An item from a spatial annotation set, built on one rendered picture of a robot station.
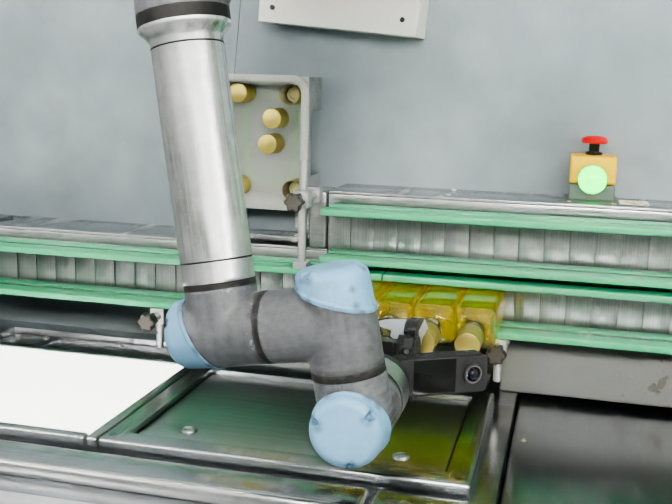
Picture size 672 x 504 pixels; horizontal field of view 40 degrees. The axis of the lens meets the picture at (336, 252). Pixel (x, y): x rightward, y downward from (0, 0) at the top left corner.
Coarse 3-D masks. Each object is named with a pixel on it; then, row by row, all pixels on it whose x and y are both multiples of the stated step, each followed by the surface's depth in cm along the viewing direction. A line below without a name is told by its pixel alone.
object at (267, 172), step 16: (240, 80) 155; (256, 80) 154; (272, 80) 154; (288, 80) 153; (256, 96) 162; (272, 96) 161; (304, 96) 153; (240, 112) 163; (256, 112) 163; (288, 112) 161; (304, 112) 153; (240, 128) 164; (256, 128) 163; (288, 128) 162; (304, 128) 154; (240, 144) 164; (256, 144) 164; (288, 144) 162; (304, 144) 154; (240, 160) 165; (256, 160) 164; (272, 160) 163; (288, 160) 163; (256, 176) 165; (272, 176) 164; (288, 176) 163; (256, 192) 165; (272, 192) 164; (256, 208) 158; (272, 208) 157
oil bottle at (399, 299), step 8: (392, 288) 140; (400, 288) 140; (408, 288) 140; (416, 288) 140; (424, 288) 142; (384, 296) 135; (392, 296) 135; (400, 296) 135; (408, 296) 135; (416, 296) 136; (384, 304) 130; (392, 304) 130; (400, 304) 130; (408, 304) 131; (384, 312) 129; (392, 312) 129; (400, 312) 129; (408, 312) 130; (384, 328) 132
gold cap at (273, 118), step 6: (276, 108) 159; (282, 108) 161; (264, 114) 158; (270, 114) 157; (276, 114) 157; (282, 114) 158; (264, 120) 158; (270, 120) 158; (276, 120) 157; (282, 120) 158; (288, 120) 161; (270, 126) 158; (276, 126) 158; (282, 126) 161
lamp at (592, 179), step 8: (584, 168) 144; (592, 168) 143; (600, 168) 143; (584, 176) 143; (592, 176) 142; (600, 176) 142; (584, 184) 143; (592, 184) 142; (600, 184) 142; (592, 192) 143
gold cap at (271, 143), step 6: (264, 138) 158; (270, 138) 158; (276, 138) 159; (282, 138) 162; (258, 144) 159; (264, 144) 159; (270, 144) 158; (276, 144) 158; (282, 144) 161; (264, 150) 159; (270, 150) 158; (276, 150) 159
